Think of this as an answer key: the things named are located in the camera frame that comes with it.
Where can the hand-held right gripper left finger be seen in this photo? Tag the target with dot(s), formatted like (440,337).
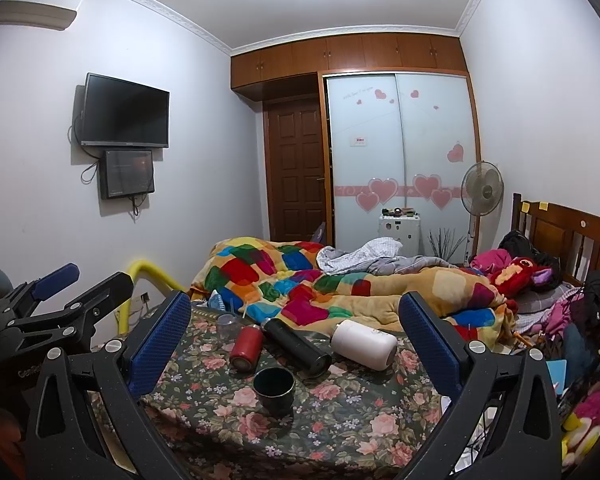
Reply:
(159,347)

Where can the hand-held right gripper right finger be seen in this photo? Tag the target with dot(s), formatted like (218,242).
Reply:
(430,350)

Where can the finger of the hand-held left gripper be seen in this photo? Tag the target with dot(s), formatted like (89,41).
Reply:
(55,280)
(107,290)

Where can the white cup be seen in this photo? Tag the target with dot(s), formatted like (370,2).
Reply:
(365,342)

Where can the black thermos bottle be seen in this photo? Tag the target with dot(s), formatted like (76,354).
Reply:
(295,345)

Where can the clear plastic cup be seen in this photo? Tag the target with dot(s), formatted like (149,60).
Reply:
(226,327)

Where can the dark green cup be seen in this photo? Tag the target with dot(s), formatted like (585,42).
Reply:
(275,395)

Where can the blue white item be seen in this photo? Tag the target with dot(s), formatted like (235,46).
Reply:
(217,301)

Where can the dried twigs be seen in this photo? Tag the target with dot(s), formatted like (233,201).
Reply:
(445,245)

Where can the red plush toy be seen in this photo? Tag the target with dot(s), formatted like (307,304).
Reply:
(512,270)

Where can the floral bed sheet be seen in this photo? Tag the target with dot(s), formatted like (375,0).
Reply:
(330,410)

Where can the grey white cloth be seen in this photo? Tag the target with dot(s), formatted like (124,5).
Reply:
(360,255)

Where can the small white cabinet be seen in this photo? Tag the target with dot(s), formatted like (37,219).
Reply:
(400,232)

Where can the blue notebook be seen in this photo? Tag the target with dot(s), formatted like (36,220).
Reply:
(557,377)

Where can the colourful patchwork blanket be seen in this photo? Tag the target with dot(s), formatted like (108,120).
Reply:
(280,280)

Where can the black bag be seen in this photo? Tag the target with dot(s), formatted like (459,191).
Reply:
(517,242)

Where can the pile of clothes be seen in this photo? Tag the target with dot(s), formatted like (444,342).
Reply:
(580,320)

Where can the wooden headboard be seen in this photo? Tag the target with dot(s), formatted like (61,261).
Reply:
(555,230)

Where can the yellow plush toy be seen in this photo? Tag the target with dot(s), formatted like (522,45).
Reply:
(582,432)

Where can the standing fan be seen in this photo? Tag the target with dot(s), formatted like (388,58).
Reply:
(481,182)

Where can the white heart-print sliding wardrobe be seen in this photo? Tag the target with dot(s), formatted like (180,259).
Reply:
(370,150)

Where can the brown wooden door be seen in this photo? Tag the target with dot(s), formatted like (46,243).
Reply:
(295,160)

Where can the white air conditioner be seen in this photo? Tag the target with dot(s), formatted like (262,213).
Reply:
(30,15)

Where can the wooden overhead cabinets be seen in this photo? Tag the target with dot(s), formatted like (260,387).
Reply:
(355,52)

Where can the yellow bed rail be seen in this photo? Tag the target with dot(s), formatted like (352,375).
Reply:
(150,272)

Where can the small black wall monitor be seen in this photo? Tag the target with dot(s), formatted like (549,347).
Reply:
(127,172)

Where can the black wall television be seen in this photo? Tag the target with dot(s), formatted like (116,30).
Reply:
(125,110)

